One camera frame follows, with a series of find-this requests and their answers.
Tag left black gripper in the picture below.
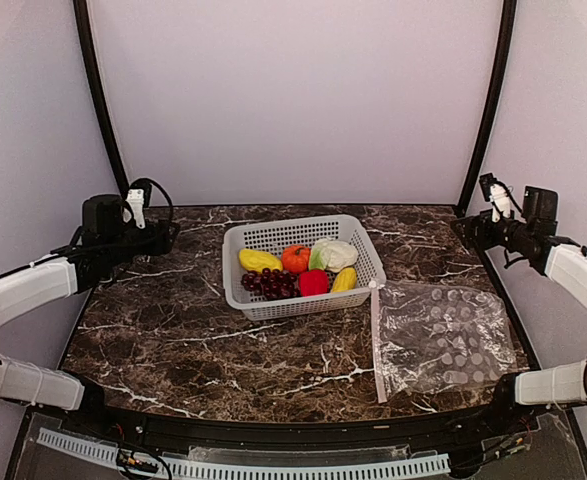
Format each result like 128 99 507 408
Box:
104 219 181 267

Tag clear zip top bag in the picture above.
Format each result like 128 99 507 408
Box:
369 279 518 403

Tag white plastic basket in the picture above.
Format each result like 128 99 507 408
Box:
222 214 386 321

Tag orange toy pumpkin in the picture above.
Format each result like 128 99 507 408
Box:
281 245 311 274

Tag white toy cauliflower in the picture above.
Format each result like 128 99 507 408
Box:
308 238 359 273

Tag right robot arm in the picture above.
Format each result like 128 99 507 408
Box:
452 177 587 434

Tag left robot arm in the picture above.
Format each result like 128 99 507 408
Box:
0 188 179 436

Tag yellow toy fruit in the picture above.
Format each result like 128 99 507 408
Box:
238 249 283 273
331 267 357 293

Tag dark red toy grapes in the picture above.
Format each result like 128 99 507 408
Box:
241 268 301 301

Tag red toy bell pepper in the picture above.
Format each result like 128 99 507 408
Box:
298 269 330 297

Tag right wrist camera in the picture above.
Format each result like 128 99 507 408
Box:
479 173 513 223

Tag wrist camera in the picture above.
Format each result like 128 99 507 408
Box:
122 178 152 230
479 173 513 223

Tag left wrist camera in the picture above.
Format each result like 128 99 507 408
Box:
122 178 152 230

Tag black front rail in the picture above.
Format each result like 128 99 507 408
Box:
21 407 580 453

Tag right black frame post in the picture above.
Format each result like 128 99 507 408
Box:
454 0 517 217

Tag black frame post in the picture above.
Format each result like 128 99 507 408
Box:
72 0 129 195
454 0 517 217

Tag white slotted cable duct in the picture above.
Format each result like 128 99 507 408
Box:
36 427 451 480

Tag left black frame post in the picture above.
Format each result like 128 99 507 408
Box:
72 0 129 195

